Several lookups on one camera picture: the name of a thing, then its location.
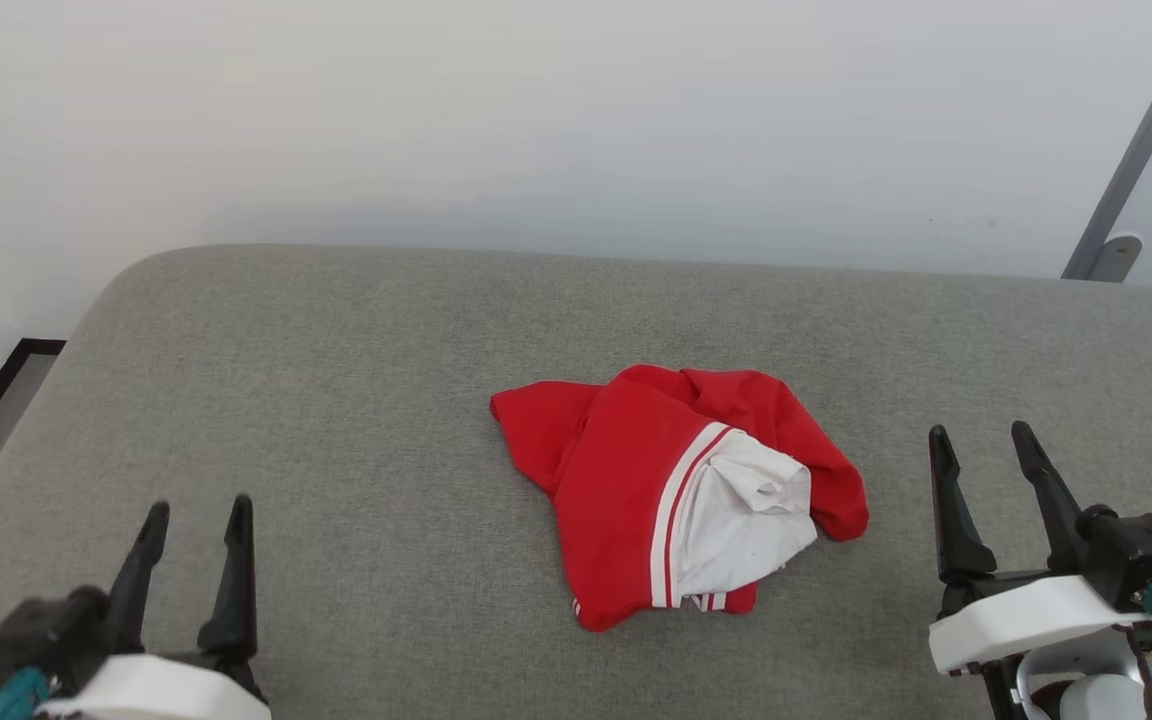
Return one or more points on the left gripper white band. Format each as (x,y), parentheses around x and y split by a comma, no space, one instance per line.
(166,690)

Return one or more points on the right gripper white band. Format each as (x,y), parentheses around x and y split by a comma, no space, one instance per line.
(1026,615)

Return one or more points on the red and white jersey shirt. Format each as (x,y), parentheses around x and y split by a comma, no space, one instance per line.
(616,470)

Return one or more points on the grey round pole foot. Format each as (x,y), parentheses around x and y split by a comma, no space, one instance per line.
(1119,258)

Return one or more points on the grey metal pole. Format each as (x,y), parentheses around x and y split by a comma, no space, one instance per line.
(1136,150)

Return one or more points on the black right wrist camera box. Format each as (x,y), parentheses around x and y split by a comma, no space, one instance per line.
(1141,555)

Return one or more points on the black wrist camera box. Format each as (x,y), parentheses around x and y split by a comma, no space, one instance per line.
(46,630)
(1141,555)

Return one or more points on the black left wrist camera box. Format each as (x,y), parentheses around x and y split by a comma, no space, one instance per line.
(46,630)

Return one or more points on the teal left camera connector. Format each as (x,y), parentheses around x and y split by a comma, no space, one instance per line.
(14,695)

